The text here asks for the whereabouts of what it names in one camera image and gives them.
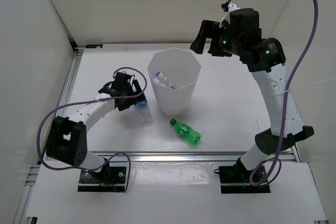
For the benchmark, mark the green plastic soda bottle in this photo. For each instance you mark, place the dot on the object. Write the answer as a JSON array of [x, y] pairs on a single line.
[[185, 132]]

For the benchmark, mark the left aluminium side rail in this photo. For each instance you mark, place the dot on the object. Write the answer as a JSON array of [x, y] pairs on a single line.
[[66, 90]]

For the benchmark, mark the white octagonal plastic bin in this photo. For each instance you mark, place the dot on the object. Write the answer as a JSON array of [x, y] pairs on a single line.
[[182, 70]]

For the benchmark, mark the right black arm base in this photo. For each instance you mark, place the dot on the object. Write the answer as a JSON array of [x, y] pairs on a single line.
[[237, 185]]

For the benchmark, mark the clear unlabeled plastic bottle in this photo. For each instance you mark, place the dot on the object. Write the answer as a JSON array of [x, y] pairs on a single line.
[[158, 82]]

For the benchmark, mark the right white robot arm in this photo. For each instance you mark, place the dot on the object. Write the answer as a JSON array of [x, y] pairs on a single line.
[[265, 59]]

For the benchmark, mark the black label plastic bottle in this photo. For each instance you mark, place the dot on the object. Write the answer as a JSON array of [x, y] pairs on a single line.
[[160, 76]]

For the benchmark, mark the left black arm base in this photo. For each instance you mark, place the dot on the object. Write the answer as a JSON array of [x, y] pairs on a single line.
[[114, 180]]

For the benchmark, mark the blue label plastic bottle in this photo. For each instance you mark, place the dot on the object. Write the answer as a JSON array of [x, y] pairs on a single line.
[[143, 112]]

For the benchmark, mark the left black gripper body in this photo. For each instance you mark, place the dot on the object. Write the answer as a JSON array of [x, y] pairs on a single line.
[[127, 102]]

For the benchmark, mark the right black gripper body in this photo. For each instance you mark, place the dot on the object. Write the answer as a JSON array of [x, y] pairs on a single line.
[[228, 42]]

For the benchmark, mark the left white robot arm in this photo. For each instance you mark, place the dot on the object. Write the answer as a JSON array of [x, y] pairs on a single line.
[[67, 139]]

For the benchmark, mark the aluminium front rail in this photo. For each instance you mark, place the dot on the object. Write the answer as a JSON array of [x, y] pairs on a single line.
[[191, 156]]

